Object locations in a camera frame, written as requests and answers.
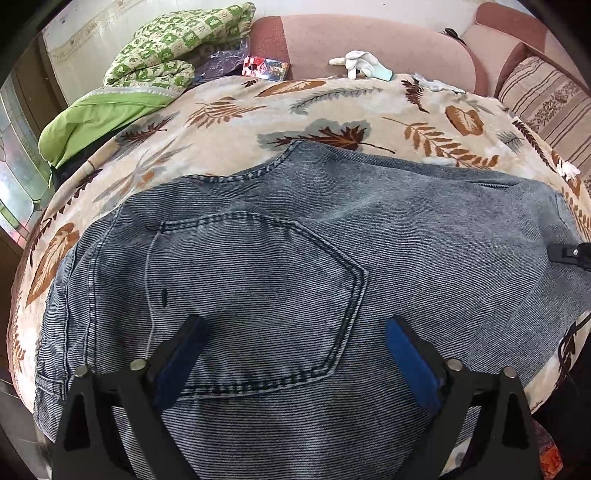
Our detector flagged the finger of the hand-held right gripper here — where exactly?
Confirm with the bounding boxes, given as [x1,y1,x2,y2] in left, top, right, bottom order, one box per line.
[547,244,591,269]

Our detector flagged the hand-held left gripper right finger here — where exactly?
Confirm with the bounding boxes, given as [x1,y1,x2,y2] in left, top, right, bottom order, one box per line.
[385,316,541,480]

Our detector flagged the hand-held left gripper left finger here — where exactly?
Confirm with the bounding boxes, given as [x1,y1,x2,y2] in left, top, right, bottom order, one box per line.
[50,315,208,480]

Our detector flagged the blue denim pants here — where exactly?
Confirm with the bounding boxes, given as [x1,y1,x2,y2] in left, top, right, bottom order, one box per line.
[34,141,591,480]

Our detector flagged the small white cloth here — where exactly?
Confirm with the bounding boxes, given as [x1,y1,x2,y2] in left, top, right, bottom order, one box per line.
[556,154,581,181]

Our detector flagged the striped cushion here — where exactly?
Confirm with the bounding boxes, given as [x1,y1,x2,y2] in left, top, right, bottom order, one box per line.
[496,55,591,171]

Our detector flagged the grey white glove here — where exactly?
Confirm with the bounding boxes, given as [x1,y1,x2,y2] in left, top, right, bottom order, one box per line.
[412,72,467,95]

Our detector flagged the dark cloth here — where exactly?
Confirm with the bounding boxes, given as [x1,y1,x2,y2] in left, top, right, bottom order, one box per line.
[51,138,107,190]

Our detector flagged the wooden glazed door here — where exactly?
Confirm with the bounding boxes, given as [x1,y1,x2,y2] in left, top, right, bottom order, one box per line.
[0,46,56,259]

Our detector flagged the leaf print blanket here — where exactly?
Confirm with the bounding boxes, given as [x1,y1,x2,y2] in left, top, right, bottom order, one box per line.
[7,74,591,416]

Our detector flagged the white glove with teal cuff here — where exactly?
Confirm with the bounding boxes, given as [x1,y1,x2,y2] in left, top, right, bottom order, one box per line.
[329,50,394,81]

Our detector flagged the purple plastic bag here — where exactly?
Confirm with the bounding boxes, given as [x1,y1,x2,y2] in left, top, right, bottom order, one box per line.
[194,39,252,86]

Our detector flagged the red and blue small box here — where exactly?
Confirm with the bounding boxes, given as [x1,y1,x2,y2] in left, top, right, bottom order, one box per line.
[241,55,291,81]

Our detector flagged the green patterned quilt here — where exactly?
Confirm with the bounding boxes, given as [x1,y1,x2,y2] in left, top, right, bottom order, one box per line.
[38,2,257,169]

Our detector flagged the black cable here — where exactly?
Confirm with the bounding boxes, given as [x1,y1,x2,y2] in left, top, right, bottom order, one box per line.
[556,316,591,370]

